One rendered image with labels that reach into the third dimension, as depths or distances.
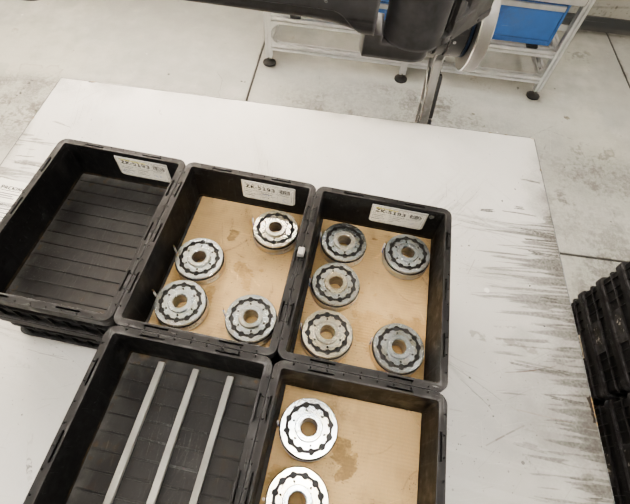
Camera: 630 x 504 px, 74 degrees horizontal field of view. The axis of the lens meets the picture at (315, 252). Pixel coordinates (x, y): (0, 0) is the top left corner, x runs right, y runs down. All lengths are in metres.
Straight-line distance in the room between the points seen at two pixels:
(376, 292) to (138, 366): 0.50
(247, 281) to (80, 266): 0.36
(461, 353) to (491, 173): 0.61
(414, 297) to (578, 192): 1.81
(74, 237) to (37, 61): 2.23
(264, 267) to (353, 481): 0.45
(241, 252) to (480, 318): 0.61
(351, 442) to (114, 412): 0.43
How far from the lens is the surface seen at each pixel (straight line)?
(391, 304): 0.92
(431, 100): 1.63
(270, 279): 0.92
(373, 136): 1.41
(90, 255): 1.05
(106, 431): 0.89
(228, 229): 1.00
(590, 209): 2.60
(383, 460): 0.84
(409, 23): 0.44
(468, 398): 1.05
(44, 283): 1.05
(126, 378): 0.90
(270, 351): 0.75
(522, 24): 2.81
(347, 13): 0.43
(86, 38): 3.32
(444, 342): 0.82
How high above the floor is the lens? 1.65
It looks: 58 degrees down
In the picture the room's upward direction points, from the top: 6 degrees clockwise
